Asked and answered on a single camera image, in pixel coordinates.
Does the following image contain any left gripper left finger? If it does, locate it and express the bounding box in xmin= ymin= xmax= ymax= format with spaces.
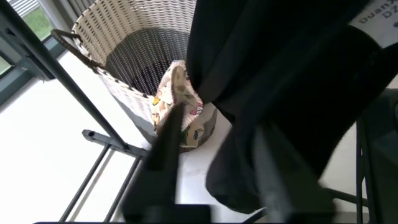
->
xmin=121 ymin=102 xmax=185 ymax=216

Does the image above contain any cream printed garment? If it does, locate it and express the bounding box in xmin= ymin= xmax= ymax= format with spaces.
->
xmin=148 ymin=59 xmax=206 ymax=149

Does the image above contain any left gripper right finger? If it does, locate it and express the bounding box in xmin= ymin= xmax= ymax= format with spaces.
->
xmin=253 ymin=121 xmax=336 ymax=223

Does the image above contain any beige curtain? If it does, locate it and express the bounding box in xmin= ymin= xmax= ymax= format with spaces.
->
xmin=37 ymin=0 xmax=97 ymax=32

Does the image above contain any window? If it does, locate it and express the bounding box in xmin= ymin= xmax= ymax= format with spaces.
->
xmin=0 ymin=0 xmax=75 ymax=106

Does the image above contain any white laundry basket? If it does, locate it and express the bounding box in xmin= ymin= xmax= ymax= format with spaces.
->
xmin=51 ymin=0 xmax=218 ymax=153

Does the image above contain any black short-sleeved shirt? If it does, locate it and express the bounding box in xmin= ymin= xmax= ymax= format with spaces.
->
xmin=186 ymin=0 xmax=398 ymax=215

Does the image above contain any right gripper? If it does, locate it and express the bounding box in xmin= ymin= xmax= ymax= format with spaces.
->
xmin=348 ymin=0 xmax=398 ymax=49

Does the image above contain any black clothes rack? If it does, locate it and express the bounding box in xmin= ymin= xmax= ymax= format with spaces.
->
xmin=0 ymin=0 xmax=150 ymax=223

